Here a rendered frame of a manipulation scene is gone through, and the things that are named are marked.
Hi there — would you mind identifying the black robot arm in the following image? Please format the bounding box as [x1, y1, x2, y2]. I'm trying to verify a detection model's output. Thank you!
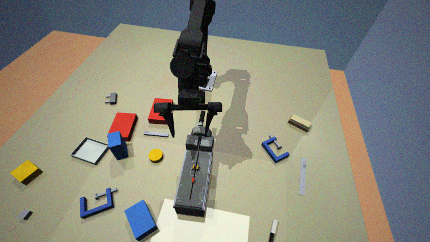
[170, 0, 216, 109]

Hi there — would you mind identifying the blue c-clamp with grey screw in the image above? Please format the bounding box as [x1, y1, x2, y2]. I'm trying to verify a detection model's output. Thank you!
[80, 188, 117, 219]
[261, 135, 289, 163]

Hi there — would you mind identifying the shallow white square tray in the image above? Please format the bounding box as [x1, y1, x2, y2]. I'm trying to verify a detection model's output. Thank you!
[70, 137, 109, 165]

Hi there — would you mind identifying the yellow short cylinder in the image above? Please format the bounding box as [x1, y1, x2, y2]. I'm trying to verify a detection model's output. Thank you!
[149, 149, 164, 163]

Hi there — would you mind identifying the red rectangular block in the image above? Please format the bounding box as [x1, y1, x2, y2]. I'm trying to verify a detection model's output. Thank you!
[148, 98, 174, 124]
[108, 113, 138, 141]

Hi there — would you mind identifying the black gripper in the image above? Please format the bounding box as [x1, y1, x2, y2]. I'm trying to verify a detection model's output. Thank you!
[154, 81, 222, 138]

